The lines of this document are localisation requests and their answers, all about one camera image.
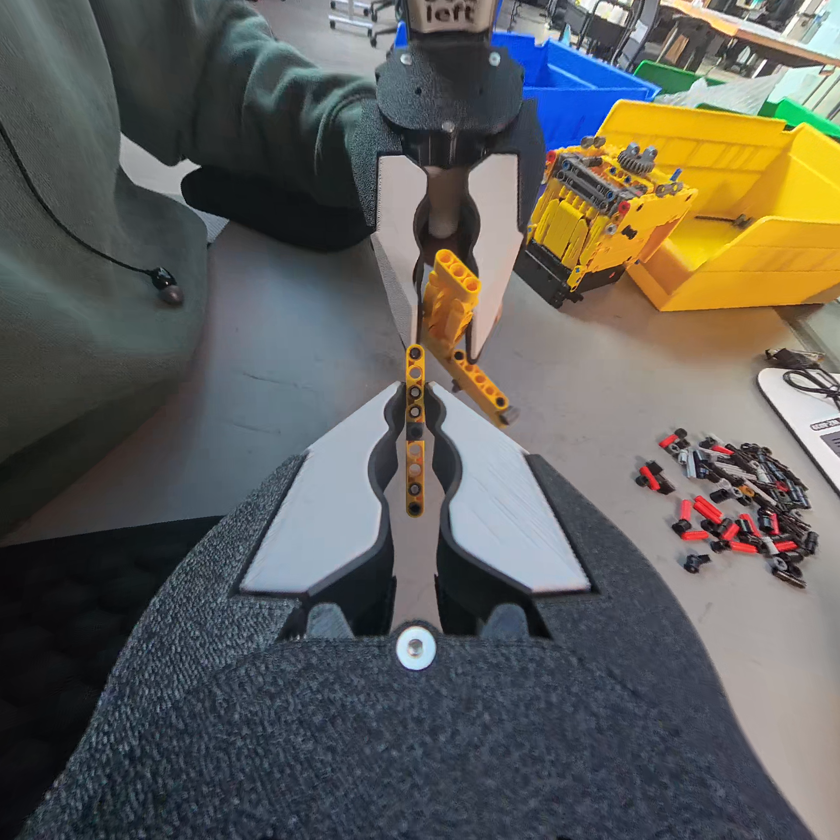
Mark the green plastic bin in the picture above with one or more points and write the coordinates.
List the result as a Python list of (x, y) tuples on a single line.
[(669, 75)]

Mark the yellow lego beam assembly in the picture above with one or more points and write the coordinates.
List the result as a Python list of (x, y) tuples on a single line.
[(415, 459), (482, 387)]

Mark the grey mesh chair seat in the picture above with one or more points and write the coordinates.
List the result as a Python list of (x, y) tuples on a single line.
[(216, 228)]

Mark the yellow black lego truck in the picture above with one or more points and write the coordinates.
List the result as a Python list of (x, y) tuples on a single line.
[(571, 229)]

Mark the long wooden desk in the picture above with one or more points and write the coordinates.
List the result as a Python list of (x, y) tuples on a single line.
[(754, 33)]

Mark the blue plastic bin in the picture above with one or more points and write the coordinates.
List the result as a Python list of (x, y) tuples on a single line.
[(577, 92)]

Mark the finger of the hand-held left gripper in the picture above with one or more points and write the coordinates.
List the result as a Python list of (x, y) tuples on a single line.
[(502, 229), (394, 216)]

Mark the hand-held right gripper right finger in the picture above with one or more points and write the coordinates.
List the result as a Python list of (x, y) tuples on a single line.
[(512, 518)]

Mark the yellow plastic bin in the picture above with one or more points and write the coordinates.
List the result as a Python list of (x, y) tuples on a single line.
[(754, 262)]

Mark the printed lego leaflet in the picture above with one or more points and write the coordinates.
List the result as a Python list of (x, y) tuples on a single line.
[(828, 439)]

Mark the white board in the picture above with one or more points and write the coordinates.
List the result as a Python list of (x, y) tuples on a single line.
[(787, 394)]

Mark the clear bubble wrap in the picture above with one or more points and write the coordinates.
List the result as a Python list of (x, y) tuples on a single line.
[(722, 95)]

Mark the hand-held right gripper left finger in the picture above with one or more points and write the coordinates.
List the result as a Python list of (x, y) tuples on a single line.
[(315, 512)]

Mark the person's green hoodie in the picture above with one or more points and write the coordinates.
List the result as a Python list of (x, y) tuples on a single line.
[(65, 262)]

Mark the pile of small lego parts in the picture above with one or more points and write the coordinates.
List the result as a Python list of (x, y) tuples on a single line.
[(709, 508)]

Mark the yellow lego panel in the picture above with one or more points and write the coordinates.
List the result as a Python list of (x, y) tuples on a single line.
[(449, 302)]

